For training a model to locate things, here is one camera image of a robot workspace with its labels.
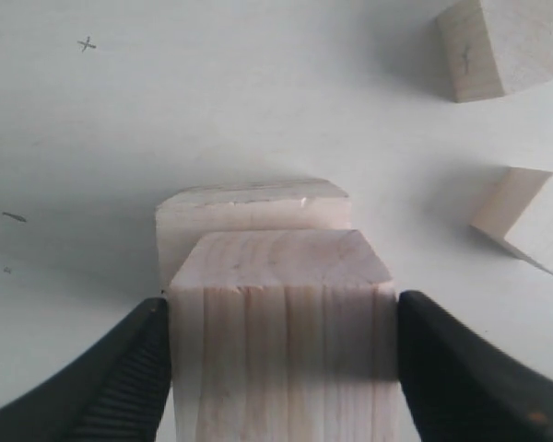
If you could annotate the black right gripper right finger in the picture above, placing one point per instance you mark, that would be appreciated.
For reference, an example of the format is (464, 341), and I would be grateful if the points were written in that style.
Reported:
(459, 387)

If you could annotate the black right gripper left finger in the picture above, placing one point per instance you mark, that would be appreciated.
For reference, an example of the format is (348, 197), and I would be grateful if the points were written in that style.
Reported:
(116, 391)

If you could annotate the second largest wooden cube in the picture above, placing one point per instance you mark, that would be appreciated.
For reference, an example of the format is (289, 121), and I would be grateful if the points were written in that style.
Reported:
(284, 335)

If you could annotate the smallest wooden cube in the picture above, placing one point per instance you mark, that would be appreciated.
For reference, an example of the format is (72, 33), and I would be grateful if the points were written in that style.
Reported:
(518, 216)

